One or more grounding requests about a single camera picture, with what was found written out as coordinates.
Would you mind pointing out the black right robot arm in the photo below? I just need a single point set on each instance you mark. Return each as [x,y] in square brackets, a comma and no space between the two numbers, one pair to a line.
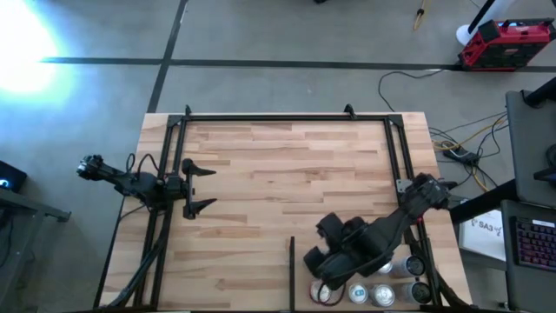
[404,217]

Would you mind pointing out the black power brick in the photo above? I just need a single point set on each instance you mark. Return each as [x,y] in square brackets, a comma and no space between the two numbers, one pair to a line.
[461,155]

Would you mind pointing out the dark desk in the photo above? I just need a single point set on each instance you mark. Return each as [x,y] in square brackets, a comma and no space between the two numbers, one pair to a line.
[508,282]

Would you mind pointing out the black curved object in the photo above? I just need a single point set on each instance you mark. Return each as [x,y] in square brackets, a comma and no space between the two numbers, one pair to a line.
[548,171]

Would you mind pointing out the black table rig frame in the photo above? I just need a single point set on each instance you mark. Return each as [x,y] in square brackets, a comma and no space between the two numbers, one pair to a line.
[282,117]

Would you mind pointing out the white paper sign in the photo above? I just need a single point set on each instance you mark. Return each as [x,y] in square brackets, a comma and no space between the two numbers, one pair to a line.
[482,239]

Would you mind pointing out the slim teal and silver can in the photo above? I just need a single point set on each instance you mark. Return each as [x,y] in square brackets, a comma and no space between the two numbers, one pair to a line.
[358,293]

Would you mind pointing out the red and black tool case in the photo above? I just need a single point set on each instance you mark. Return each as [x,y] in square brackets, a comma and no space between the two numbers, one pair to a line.
[508,48]

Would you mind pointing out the grey bench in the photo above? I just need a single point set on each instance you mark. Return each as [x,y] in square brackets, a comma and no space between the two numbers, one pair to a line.
[26,204]

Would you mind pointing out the white stand with black pole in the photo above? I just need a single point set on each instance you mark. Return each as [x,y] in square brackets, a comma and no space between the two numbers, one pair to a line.
[464,35]

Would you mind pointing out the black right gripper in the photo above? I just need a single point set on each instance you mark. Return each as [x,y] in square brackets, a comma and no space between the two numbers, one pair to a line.
[352,252]

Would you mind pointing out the white slim beverage can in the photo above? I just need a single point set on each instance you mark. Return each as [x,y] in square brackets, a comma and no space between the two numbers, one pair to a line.
[410,292]
[410,266]

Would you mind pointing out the silver Diet Coke can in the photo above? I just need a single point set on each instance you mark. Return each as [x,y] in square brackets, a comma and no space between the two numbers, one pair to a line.
[385,269]

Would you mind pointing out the black device with blue light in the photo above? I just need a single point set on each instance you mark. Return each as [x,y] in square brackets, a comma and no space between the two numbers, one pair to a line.
[13,174]

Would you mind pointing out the black frame clamp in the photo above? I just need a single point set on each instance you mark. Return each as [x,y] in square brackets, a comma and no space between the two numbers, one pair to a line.
[349,111]
[187,110]

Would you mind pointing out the black backlit keyboard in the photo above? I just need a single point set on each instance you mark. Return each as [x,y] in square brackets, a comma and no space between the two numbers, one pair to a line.
[536,243]

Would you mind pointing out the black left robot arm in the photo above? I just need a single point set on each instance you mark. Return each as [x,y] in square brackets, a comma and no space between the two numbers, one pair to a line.
[130,184]

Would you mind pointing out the grey metal mounting plate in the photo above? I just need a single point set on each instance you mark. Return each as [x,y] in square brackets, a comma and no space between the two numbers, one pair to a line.
[401,186]

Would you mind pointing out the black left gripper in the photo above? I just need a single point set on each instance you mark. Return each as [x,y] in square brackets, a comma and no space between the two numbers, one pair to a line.
[178,187]

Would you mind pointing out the plain silver beverage can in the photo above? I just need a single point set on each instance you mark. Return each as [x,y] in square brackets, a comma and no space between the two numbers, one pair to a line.
[383,295]

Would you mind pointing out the black diagonal beam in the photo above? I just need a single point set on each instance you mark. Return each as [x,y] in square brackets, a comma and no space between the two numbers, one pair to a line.
[482,202]

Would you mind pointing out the grey desk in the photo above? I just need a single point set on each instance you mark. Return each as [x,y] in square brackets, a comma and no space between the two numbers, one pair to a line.
[530,143]

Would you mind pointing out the red Fanta strawberry can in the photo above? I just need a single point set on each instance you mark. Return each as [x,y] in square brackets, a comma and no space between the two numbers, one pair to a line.
[319,293]

